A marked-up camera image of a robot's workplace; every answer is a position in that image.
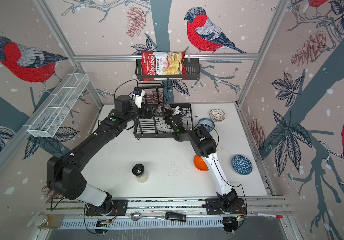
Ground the blue floral bowl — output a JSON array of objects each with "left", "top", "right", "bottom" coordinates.
[{"left": 198, "top": 118, "right": 215, "bottom": 132}]

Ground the metal spoon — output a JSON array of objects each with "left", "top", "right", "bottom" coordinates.
[{"left": 131, "top": 212, "right": 165, "bottom": 222}]

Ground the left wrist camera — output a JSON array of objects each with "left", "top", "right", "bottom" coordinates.
[{"left": 132, "top": 87, "right": 145, "bottom": 109}]

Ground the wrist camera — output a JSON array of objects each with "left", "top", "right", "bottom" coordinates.
[
  {"left": 132, "top": 87, "right": 145, "bottom": 109},
  {"left": 173, "top": 106, "right": 181, "bottom": 116}
]

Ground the black wall shelf basket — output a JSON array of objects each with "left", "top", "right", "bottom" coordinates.
[{"left": 135, "top": 57, "right": 201, "bottom": 81}]

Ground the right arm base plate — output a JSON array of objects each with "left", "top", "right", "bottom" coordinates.
[{"left": 202, "top": 198, "right": 247, "bottom": 215}]

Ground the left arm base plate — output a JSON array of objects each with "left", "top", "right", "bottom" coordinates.
[{"left": 85, "top": 199, "right": 129, "bottom": 217}]

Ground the red white marker pen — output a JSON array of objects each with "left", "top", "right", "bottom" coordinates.
[{"left": 255, "top": 213, "right": 283, "bottom": 219}]

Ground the black car key fob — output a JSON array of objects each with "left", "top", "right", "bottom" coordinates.
[{"left": 164, "top": 212, "right": 187, "bottom": 223}]

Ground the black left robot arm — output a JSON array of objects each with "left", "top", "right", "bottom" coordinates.
[{"left": 47, "top": 95, "right": 157, "bottom": 214}]

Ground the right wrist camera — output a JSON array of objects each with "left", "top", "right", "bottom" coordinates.
[{"left": 173, "top": 106, "right": 181, "bottom": 116}]

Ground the black lid jar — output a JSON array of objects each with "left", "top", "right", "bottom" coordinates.
[{"left": 132, "top": 164, "right": 149, "bottom": 183}]

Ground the white wire mesh basket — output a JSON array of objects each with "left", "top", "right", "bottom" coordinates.
[{"left": 28, "top": 73, "right": 90, "bottom": 138}]

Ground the glass jar with spice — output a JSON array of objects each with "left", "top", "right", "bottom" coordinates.
[{"left": 34, "top": 215, "right": 63, "bottom": 229}]

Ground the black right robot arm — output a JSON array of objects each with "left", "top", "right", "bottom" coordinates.
[{"left": 163, "top": 109, "right": 247, "bottom": 216}]

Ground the black wire dish rack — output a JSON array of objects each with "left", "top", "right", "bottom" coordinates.
[{"left": 134, "top": 83, "right": 194, "bottom": 140}]

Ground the orange plastic bowl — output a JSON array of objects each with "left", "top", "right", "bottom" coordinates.
[{"left": 194, "top": 155, "right": 209, "bottom": 172}]

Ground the white brown lattice bowl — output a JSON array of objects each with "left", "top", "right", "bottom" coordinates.
[{"left": 210, "top": 109, "right": 226, "bottom": 122}]

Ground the red cassava chips bag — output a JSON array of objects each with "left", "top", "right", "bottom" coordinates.
[{"left": 141, "top": 51, "right": 187, "bottom": 81}]

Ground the blue geometric patterned bowl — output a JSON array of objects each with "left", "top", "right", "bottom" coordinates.
[{"left": 231, "top": 155, "right": 253, "bottom": 175}]

